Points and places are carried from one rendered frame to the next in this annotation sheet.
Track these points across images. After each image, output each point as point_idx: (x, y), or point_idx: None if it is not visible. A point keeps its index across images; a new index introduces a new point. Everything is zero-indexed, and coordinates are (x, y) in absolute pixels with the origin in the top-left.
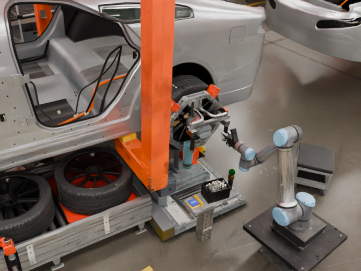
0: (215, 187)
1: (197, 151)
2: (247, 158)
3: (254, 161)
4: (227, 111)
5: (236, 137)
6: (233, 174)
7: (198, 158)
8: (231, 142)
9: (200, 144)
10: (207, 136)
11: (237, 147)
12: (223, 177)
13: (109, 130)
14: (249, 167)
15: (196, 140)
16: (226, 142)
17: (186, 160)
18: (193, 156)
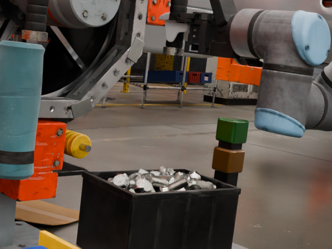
0: (161, 187)
1: (60, 139)
2: (304, 48)
3: (321, 92)
4: (170, 0)
5: (231, 8)
6: (242, 139)
7: (61, 174)
8: (211, 32)
9: (71, 110)
10: (97, 82)
11: (247, 23)
12: (188, 169)
13: None
14: (307, 115)
15: (56, 97)
16: (186, 45)
17: (8, 127)
18: (39, 153)
